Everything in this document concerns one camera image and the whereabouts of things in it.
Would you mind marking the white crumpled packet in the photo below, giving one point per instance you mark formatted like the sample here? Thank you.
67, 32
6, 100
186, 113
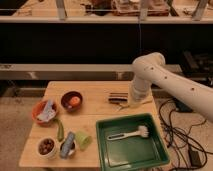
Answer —
48, 112

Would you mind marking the dark brown bowl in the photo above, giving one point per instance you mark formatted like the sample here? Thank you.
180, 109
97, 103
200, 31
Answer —
66, 98

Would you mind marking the wooden table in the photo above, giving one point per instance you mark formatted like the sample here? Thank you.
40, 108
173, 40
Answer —
95, 107

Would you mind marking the blue grey bottle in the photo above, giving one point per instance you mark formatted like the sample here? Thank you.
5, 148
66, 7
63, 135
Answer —
66, 147

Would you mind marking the green cucumber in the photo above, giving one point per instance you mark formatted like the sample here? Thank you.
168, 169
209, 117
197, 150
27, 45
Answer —
60, 133

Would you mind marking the black power adapter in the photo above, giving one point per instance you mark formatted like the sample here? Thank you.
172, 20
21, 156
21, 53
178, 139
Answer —
194, 158

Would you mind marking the small dark bowl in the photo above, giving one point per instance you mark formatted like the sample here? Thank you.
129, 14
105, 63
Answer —
71, 151

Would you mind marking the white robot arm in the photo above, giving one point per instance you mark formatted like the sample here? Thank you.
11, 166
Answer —
149, 69

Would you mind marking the green plastic tray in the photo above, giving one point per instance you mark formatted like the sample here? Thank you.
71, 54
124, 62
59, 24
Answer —
132, 153

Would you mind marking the orange bowl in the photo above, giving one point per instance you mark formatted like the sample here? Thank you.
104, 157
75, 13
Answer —
38, 108

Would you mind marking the yellow handled fork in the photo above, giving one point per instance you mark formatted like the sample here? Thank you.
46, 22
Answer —
124, 106

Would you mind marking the white dish brush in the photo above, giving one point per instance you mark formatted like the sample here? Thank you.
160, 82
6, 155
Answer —
142, 131

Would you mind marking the light green cup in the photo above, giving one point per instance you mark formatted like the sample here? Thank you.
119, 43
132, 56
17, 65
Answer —
83, 139

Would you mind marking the white cup with nuts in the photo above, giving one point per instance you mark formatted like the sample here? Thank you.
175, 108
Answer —
46, 148

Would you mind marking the dark striped block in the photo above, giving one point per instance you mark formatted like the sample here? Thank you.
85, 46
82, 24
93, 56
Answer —
118, 97

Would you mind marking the orange ball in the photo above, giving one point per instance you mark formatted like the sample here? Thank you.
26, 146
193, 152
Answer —
74, 101

